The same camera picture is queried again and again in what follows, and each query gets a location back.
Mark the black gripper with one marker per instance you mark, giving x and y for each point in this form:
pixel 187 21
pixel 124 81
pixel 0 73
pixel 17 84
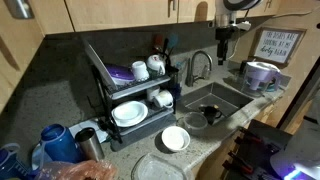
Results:
pixel 223 35

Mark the white ceramic bowl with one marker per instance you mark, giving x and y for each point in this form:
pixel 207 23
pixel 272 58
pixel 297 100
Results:
pixel 175 138

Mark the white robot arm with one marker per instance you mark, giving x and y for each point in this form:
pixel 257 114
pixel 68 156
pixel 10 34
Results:
pixel 225 22

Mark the clear plastic bowl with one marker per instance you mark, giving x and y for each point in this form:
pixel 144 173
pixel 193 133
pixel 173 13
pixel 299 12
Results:
pixel 195 123

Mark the purple bowl on rack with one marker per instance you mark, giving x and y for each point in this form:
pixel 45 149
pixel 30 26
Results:
pixel 120 75

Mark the brushed steel faucet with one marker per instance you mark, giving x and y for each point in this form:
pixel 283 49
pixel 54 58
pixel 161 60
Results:
pixel 198 69

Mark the framed kitchen sign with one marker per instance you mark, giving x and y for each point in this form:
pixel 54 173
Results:
pixel 276 44

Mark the purple water filter pitcher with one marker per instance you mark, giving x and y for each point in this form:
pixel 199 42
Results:
pixel 258 76

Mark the black utensil holder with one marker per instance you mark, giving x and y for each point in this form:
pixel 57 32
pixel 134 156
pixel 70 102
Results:
pixel 172 72

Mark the stainless steel sink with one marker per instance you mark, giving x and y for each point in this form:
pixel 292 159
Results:
pixel 229 101

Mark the white red-patterned mug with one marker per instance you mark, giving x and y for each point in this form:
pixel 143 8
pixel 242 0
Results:
pixel 155 63

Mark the black mug in sink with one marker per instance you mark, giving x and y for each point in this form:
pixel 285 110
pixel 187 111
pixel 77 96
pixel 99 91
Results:
pixel 211 113

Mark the white mug lower rack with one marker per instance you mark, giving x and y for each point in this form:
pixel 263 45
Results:
pixel 163 99

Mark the white mug rack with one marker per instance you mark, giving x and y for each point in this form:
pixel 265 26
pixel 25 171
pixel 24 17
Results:
pixel 163 99
pixel 139 70

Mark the white mug upper rack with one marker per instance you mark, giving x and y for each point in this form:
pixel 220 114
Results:
pixel 139 70

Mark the white plates on lower rack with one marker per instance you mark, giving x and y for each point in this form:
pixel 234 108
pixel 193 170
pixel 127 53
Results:
pixel 129 113

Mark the large white upright plate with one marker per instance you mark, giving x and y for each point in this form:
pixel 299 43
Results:
pixel 99 64

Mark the black two-tier dish rack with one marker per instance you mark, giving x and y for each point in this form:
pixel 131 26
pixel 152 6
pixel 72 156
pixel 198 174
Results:
pixel 156 118

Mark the stainless steel tumbler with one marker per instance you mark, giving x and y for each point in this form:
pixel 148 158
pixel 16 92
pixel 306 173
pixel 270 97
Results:
pixel 89 143

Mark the orange plastic bag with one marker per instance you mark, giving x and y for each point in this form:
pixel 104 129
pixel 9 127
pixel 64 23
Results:
pixel 86 170

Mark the blue plastic jug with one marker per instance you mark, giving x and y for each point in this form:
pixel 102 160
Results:
pixel 60 145

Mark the blue measuring cup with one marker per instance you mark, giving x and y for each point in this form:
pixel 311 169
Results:
pixel 10 165

